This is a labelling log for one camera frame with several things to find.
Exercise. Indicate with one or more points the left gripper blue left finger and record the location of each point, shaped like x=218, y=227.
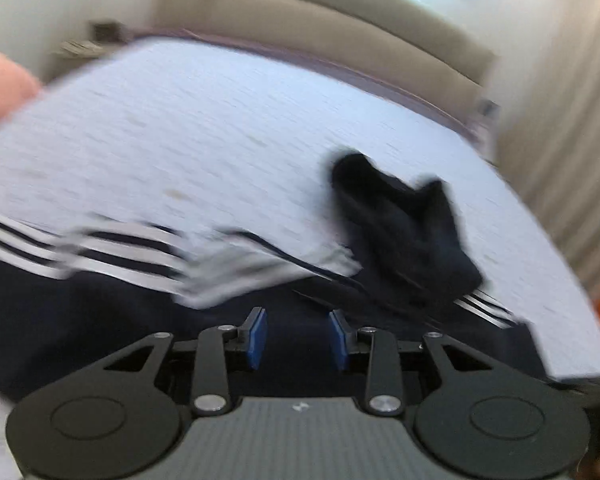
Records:
x=254, y=334

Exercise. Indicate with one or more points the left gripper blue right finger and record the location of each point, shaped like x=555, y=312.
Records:
x=340, y=338

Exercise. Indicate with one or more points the black hoodie with white stripes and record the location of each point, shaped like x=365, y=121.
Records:
x=70, y=299

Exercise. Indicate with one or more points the floral white bed cover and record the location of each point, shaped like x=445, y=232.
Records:
x=197, y=137

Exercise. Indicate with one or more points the white paper bag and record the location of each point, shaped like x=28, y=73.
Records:
x=482, y=128

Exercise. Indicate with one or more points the beige curtain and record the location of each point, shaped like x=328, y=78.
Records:
x=551, y=156

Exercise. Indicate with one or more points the beige padded headboard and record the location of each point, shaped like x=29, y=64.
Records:
x=400, y=43

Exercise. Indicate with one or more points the brown patterned pouch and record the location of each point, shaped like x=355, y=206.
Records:
x=106, y=32

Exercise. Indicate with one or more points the grey bedside table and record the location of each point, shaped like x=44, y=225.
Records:
x=73, y=54

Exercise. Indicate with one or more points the pink pillow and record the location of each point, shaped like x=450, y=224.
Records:
x=17, y=86

